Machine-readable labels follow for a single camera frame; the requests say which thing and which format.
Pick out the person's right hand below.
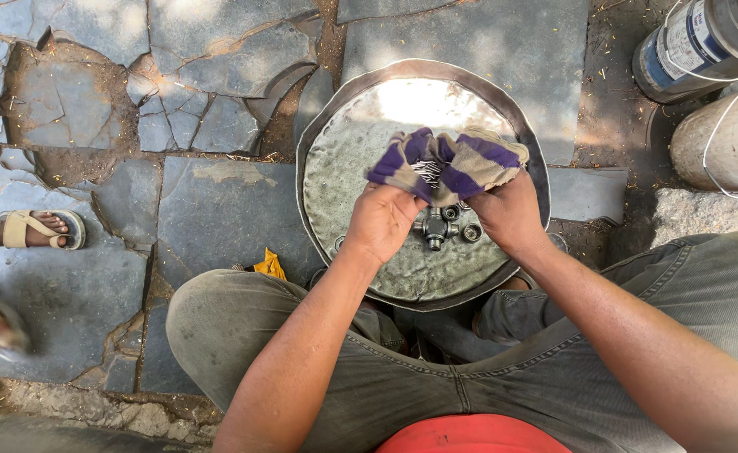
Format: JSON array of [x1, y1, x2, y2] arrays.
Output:
[[466, 168, 554, 259]]

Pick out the person's left hand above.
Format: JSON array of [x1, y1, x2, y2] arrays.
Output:
[[343, 181, 431, 269]]

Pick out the purple beige striped cloth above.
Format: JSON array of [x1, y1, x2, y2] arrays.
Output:
[[365, 126, 531, 208]]

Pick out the metal universal joint cross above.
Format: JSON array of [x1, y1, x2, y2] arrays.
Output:
[[412, 208, 461, 253]]

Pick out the round dented metal tray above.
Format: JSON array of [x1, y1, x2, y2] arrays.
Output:
[[295, 58, 551, 313]]

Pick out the yellow rag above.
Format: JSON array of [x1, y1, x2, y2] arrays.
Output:
[[252, 247, 288, 281]]

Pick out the person's grey trousers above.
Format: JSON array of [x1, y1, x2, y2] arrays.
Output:
[[166, 231, 738, 453]]

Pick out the grey concrete block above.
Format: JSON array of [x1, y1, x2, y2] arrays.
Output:
[[651, 187, 738, 248]]

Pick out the beige dusty can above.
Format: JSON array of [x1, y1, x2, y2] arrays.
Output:
[[670, 72, 738, 202]]

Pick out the person's red shirt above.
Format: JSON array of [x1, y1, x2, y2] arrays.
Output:
[[374, 413, 572, 453]]

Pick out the blue white labelled can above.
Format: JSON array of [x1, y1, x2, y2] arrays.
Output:
[[631, 0, 738, 104]]

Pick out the beige grey sandal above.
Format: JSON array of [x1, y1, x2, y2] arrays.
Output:
[[0, 209, 87, 251]]

